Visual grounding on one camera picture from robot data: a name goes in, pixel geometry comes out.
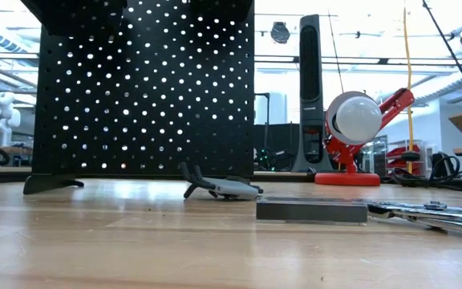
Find red desk lamp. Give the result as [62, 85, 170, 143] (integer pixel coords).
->
[314, 88, 415, 187]

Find white light bulb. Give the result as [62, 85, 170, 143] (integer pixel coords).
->
[334, 96, 383, 142]

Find red cabinet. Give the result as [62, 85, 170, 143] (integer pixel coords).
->
[387, 144, 421, 177]

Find thin black wire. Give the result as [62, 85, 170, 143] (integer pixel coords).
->
[326, 6, 346, 95]

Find black adapter cable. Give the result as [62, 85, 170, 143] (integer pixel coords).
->
[387, 154, 462, 192]

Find long wooden bench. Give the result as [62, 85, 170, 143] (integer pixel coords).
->
[0, 144, 34, 158]

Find black-handled silver pliers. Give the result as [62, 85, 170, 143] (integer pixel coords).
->
[366, 200, 462, 242]

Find grey square block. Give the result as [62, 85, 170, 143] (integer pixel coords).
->
[180, 161, 265, 201]

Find yellow cord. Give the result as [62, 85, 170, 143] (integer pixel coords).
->
[402, 0, 415, 174]

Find thin black pole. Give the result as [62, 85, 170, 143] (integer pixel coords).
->
[421, 0, 462, 121]

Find white humanoid robot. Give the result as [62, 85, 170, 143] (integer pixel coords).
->
[0, 91, 22, 148]

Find silver folding utility knife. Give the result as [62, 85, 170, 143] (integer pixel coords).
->
[255, 196, 369, 225]

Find black tower heater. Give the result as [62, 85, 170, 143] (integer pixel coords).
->
[293, 14, 334, 173]

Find black upright block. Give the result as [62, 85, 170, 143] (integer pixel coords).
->
[430, 151, 452, 178]

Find white round pillar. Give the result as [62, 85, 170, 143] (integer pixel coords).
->
[254, 90, 289, 125]

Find black perforated pegboard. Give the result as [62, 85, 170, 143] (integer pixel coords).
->
[22, 0, 256, 196]

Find black angled stand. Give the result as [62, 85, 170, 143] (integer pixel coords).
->
[253, 91, 272, 140]

